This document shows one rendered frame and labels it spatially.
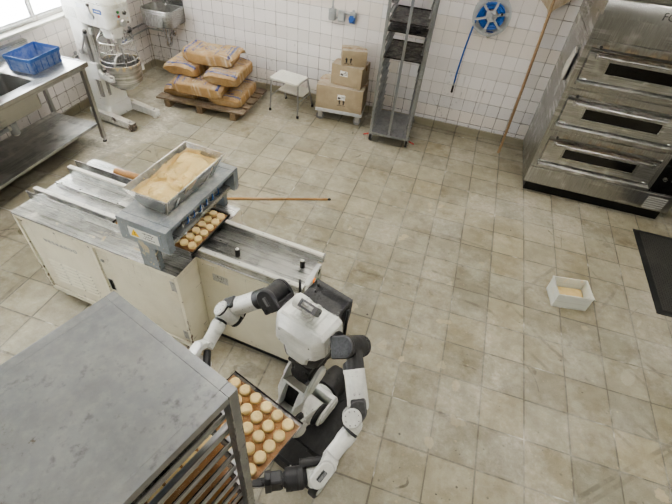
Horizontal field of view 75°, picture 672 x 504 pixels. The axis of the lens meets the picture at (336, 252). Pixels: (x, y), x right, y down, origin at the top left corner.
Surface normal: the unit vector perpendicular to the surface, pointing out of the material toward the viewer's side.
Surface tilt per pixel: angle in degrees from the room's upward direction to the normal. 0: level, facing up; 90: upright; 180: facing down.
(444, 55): 90
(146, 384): 0
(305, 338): 46
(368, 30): 90
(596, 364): 0
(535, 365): 0
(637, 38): 90
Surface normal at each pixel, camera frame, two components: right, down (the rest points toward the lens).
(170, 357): 0.08, -0.71
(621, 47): -0.30, 0.65
